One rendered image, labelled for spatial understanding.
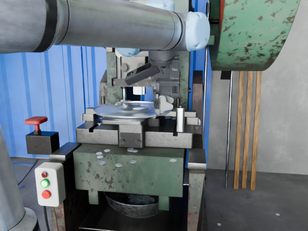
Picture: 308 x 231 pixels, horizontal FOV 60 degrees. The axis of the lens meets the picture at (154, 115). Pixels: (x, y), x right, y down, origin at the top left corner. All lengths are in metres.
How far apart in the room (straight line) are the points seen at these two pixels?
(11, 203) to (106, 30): 0.31
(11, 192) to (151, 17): 0.36
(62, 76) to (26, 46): 2.15
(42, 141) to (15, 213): 0.52
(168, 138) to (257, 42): 0.44
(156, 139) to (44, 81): 1.70
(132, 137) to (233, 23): 0.51
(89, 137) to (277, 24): 0.73
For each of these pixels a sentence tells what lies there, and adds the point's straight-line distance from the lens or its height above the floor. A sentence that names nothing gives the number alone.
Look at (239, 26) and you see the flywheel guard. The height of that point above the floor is 1.06.
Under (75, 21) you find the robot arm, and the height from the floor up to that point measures 1.02.
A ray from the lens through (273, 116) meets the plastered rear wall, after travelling 2.38.
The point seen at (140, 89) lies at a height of 0.84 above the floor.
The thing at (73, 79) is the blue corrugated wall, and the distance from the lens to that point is 2.44.
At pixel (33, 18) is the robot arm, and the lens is 0.33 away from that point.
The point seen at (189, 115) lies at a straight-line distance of 1.09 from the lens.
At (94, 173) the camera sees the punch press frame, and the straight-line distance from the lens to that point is 1.00.
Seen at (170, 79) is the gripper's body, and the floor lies 0.91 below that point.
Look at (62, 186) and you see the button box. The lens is 0.97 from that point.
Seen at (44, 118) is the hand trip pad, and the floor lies 0.76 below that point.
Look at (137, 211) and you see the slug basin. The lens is 1.12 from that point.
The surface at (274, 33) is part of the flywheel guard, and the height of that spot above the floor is 1.04.
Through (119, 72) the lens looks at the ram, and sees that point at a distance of 1.04.
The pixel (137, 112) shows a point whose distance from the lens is 0.94.
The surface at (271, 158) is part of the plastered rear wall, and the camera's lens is 2.48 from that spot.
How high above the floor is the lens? 0.98
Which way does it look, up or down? 13 degrees down
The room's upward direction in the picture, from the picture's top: straight up
